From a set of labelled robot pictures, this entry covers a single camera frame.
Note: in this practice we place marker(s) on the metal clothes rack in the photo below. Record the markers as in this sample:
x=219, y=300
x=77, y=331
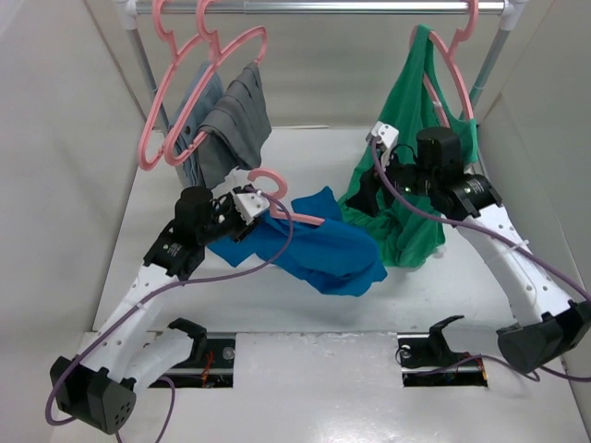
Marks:
x=326, y=69

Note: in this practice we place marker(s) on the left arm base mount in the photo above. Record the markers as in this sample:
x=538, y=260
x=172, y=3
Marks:
x=214, y=370

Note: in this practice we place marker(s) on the pink hanger with green shirt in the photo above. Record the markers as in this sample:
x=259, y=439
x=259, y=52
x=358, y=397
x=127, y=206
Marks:
x=447, y=53

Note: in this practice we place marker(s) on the light blue garment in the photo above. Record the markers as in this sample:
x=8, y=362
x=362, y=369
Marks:
x=213, y=92

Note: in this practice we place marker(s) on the pink hanger with grey clothes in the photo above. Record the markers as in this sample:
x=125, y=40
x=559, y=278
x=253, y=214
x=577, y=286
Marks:
x=217, y=56

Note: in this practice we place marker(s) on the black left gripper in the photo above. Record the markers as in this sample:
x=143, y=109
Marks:
x=243, y=228

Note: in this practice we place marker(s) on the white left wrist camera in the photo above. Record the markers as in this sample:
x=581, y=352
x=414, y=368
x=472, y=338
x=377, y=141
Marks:
x=249, y=204

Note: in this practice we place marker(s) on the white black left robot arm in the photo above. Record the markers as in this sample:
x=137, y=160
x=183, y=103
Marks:
x=100, y=385

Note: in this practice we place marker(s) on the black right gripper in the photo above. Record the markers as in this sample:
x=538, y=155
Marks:
x=364, y=198

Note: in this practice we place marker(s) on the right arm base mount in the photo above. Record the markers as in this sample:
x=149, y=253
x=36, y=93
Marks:
x=427, y=361

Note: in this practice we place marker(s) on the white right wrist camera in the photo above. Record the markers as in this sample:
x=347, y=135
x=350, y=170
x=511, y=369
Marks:
x=386, y=137

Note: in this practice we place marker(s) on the blue t shirt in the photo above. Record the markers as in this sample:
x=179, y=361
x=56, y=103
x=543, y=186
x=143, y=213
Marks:
x=335, y=258

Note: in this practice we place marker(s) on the grey pleated skirt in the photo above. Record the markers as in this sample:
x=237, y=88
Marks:
x=236, y=129

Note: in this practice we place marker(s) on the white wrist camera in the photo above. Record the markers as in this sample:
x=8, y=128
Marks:
x=249, y=204
x=386, y=137

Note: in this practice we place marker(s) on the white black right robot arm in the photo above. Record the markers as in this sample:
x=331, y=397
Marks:
x=552, y=313

